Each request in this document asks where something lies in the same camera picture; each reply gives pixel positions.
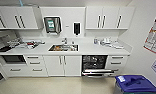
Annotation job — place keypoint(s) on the stainless steel dishwasher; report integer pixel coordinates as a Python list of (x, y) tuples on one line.
[(94, 65)]

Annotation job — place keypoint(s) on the chrome faucet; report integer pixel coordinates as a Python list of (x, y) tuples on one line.
[(64, 41)]

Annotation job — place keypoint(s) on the dish soap bottle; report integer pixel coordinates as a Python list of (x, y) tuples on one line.
[(95, 41)]

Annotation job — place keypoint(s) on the black soap dispenser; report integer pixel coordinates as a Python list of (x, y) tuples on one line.
[(76, 28)]

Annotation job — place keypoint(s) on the white base cabinet with doors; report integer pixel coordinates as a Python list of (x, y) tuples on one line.
[(69, 65)]

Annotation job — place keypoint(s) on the steel kitchen sink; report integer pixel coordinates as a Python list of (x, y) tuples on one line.
[(57, 48)]

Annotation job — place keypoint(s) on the steel paper towel dispenser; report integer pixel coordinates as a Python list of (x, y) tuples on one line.
[(52, 25)]

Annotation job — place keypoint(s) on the white drawer cabinet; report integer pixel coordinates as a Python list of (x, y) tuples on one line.
[(117, 63)]

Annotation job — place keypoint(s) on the black built-in microwave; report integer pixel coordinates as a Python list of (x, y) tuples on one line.
[(13, 59)]

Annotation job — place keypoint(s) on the blue recycling bin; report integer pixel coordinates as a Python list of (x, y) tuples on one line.
[(135, 85)]

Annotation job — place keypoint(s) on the flat black tray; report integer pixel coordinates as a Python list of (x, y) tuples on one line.
[(3, 49)]

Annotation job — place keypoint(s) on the bulletin board with papers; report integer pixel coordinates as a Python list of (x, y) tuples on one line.
[(154, 36)]

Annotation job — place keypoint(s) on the white wall cabinet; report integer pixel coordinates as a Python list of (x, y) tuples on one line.
[(109, 17), (15, 18)]

